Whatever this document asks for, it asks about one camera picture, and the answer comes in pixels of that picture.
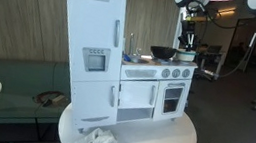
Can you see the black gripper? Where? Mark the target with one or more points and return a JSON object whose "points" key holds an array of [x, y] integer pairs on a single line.
{"points": [[188, 29]]}

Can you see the black bowl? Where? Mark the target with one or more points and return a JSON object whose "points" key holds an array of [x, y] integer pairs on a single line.
{"points": [[162, 52]]}

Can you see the white bowl with teal stripe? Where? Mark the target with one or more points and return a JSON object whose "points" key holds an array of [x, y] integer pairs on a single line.
{"points": [[185, 56]]}

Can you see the wooden desk with white legs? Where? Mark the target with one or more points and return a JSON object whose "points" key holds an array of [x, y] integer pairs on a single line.
{"points": [[218, 67]]}

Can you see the silver toy faucet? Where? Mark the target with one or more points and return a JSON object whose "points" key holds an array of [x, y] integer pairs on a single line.
{"points": [[131, 43]]}

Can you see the blue sponge object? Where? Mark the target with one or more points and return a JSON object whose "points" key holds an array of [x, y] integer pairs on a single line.
{"points": [[127, 58]]}

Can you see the white toy play kitchen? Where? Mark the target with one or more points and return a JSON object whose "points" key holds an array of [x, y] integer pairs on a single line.
{"points": [[100, 27]]}

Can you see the round white table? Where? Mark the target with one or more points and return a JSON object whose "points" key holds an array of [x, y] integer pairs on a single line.
{"points": [[151, 142]]}

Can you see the small tan box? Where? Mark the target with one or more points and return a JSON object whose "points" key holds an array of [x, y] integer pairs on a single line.
{"points": [[60, 99]]}

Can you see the tan wrist camera mount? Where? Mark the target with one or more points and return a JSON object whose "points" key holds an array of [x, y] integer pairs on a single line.
{"points": [[189, 18]]}

